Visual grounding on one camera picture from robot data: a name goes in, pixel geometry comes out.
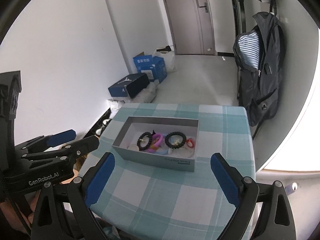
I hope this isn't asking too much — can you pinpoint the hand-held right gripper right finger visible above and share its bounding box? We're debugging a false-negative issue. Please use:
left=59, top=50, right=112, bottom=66
left=210, top=152, right=297, bottom=240

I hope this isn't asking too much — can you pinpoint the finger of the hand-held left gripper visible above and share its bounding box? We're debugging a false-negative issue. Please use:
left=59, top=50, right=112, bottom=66
left=22, top=135, right=100, bottom=164
left=15, top=129, right=77, bottom=153

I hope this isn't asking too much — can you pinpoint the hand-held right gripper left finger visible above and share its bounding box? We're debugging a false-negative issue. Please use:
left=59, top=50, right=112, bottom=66
left=30, top=152, right=116, bottom=240

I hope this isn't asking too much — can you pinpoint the black coil hair tie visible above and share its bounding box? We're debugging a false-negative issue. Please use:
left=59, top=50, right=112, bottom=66
left=164, top=131, right=187, bottom=150
left=137, top=131, right=157, bottom=152

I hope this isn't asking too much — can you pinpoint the grey cardboard box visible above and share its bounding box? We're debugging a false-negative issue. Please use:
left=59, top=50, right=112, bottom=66
left=112, top=116, right=199, bottom=173

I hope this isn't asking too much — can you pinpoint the person's left hand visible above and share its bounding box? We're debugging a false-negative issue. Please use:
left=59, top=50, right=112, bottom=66
left=26, top=195, right=40, bottom=225

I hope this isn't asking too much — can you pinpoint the checked teal tablecloth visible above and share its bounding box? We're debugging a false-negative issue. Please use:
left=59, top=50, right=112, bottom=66
left=79, top=102, right=257, bottom=240

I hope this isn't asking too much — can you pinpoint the small white tube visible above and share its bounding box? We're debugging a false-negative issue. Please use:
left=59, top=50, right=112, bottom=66
left=285, top=183, right=298, bottom=195

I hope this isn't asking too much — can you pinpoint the dark blue shoe box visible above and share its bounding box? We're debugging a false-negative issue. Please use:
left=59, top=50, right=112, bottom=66
left=108, top=73, right=150, bottom=99

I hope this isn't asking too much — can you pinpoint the black backpack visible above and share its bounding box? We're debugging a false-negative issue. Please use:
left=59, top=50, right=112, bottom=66
left=232, top=11, right=284, bottom=140

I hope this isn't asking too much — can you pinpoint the blue cardboard box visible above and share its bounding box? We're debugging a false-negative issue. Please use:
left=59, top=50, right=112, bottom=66
left=132, top=52, right=167, bottom=83

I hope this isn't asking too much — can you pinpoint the white plastic bag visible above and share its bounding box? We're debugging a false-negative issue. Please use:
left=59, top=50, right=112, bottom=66
left=153, top=50, right=176, bottom=73

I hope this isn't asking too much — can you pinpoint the striped cloth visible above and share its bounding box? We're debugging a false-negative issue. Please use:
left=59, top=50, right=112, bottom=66
left=236, top=31, right=260, bottom=69

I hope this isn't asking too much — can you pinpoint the grey door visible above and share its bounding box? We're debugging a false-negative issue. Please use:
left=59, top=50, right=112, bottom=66
left=160, top=0, right=215, bottom=55

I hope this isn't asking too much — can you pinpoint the purple bracelet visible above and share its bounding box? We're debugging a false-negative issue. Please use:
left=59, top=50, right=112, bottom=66
left=146, top=133, right=164, bottom=153

